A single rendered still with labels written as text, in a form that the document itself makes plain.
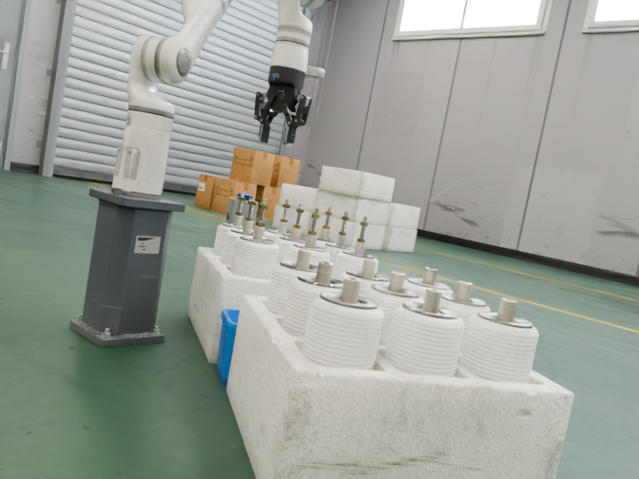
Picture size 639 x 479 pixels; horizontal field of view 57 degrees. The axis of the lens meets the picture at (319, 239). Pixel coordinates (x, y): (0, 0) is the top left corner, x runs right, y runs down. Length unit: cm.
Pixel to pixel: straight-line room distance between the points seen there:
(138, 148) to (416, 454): 80
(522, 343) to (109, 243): 80
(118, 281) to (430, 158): 631
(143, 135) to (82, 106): 535
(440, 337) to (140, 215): 69
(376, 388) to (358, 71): 769
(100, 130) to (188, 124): 110
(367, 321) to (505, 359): 21
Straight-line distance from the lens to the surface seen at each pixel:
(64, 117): 653
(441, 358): 78
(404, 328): 78
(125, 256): 123
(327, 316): 72
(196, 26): 132
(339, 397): 71
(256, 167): 529
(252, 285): 120
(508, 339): 83
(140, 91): 127
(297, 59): 124
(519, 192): 675
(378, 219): 434
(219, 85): 748
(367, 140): 793
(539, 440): 87
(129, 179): 124
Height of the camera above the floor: 39
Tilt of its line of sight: 5 degrees down
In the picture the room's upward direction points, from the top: 10 degrees clockwise
